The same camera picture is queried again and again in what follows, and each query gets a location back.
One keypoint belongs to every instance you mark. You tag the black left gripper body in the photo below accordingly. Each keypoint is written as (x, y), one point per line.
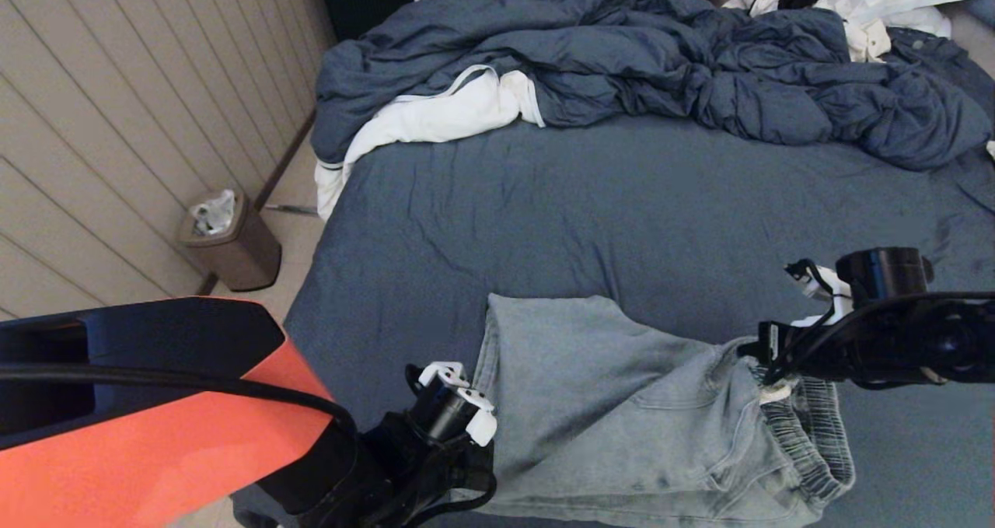
(451, 473)

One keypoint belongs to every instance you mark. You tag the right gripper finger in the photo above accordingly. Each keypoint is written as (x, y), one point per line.
(758, 341)
(777, 372)

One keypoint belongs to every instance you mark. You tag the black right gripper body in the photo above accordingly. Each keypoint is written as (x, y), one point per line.
(816, 353)

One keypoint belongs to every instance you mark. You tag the light blue denim shorts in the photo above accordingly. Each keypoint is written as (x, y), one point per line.
(583, 403)

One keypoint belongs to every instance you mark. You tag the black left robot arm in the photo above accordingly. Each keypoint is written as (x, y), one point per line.
(155, 419)

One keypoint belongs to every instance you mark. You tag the dark blue bed sheet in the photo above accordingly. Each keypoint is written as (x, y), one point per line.
(622, 217)

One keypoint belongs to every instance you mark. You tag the brown metal trash bin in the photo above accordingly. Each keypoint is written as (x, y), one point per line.
(245, 257)

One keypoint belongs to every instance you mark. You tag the cream button shirt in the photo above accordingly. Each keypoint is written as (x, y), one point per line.
(867, 42)

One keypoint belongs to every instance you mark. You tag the crumpled dark blue duvet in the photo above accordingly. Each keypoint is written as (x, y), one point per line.
(622, 46)

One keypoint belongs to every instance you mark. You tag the dark blue denim jacket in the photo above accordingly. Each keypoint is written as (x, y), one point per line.
(937, 50)

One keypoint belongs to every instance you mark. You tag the blue pillow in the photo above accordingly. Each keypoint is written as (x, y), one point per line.
(986, 7)

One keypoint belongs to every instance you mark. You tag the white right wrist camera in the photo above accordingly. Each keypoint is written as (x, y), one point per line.
(824, 287)

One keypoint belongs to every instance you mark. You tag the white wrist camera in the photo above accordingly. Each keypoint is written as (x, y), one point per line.
(824, 287)
(466, 400)

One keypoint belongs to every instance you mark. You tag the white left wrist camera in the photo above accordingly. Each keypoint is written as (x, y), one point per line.
(466, 400)

